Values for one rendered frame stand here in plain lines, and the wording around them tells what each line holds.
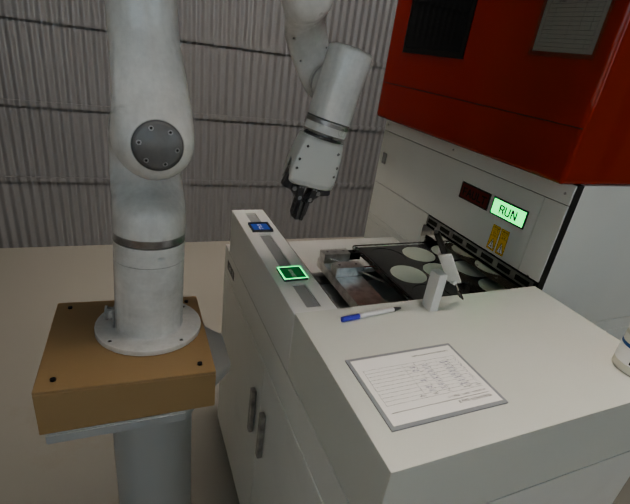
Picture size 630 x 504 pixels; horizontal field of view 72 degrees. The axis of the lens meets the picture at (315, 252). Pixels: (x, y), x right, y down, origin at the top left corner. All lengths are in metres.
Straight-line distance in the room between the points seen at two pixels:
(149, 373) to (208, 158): 2.47
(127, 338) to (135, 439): 0.23
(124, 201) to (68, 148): 2.36
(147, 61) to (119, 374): 0.48
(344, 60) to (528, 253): 0.66
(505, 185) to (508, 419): 0.68
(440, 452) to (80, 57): 2.79
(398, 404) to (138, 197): 0.52
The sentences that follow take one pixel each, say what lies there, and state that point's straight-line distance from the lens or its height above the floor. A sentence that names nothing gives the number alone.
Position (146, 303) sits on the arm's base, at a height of 0.98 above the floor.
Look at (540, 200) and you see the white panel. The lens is 1.17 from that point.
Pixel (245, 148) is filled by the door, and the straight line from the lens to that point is 3.17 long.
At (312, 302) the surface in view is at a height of 0.96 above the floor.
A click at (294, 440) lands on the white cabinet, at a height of 0.73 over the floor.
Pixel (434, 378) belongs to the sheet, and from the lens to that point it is 0.74.
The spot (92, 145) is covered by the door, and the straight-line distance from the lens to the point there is 3.10.
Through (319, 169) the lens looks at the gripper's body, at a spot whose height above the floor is 1.21.
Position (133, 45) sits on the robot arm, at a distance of 0.71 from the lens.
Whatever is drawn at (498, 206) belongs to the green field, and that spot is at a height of 1.10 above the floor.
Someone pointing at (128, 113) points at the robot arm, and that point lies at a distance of 0.67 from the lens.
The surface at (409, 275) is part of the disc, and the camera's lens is 1.19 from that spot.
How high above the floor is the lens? 1.42
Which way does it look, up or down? 25 degrees down
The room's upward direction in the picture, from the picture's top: 8 degrees clockwise
